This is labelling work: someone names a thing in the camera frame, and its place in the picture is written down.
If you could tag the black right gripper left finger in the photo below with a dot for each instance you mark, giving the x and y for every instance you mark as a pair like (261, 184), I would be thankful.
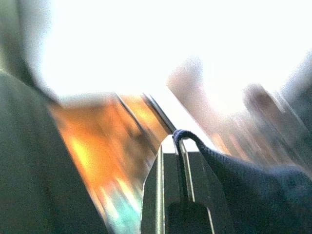
(156, 190)

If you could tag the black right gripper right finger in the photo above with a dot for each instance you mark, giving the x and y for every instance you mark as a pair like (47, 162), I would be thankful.
(202, 185)

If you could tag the dark blue garment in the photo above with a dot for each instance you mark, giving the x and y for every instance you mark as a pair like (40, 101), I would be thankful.
(256, 190)

